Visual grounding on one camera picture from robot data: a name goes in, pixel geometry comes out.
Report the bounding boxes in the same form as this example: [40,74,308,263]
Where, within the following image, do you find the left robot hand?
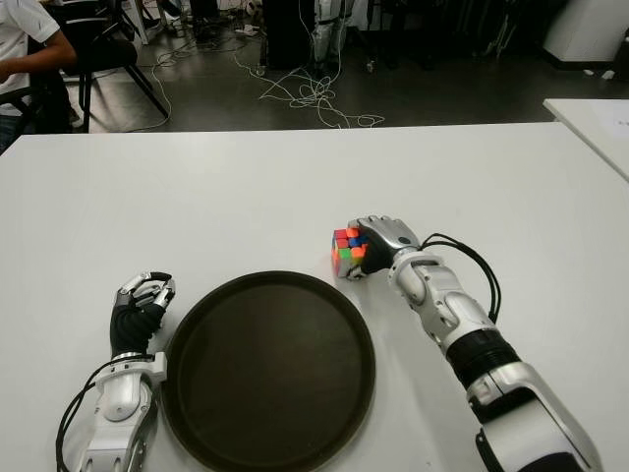
[108,269,177,356]

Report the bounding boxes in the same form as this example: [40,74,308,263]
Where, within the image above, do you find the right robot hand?
[346,214,423,281]

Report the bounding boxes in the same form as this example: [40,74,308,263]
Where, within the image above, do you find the multicoloured Rubik's cube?
[330,225,371,279]

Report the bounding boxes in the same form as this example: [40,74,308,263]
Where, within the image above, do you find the dark brown round plate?
[157,270,377,472]

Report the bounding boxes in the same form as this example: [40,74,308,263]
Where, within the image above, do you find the white side table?
[543,97,629,181]

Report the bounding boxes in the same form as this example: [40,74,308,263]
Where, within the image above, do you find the black wheeled cabinet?
[262,0,318,70]

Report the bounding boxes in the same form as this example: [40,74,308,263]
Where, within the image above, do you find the black folded metal stands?
[481,0,522,59]

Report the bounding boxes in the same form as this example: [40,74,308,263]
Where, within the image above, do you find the black chair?
[29,0,169,133]

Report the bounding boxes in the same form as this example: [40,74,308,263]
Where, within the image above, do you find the white cabinet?
[542,0,629,63]

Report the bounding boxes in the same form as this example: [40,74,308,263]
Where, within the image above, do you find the person in white shirt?
[0,0,79,148]

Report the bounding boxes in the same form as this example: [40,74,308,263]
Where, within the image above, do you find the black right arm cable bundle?
[421,233,501,324]

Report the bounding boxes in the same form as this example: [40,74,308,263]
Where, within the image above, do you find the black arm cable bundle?
[421,233,501,324]
[55,361,119,472]

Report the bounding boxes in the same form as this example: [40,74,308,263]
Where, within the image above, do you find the black left arm cable bundle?
[55,361,119,472]

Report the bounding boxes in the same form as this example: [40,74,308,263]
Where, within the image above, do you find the tangled white floor cable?
[233,48,385,130]

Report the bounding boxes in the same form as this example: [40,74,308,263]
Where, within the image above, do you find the thin white cable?
[147,41,198,102]

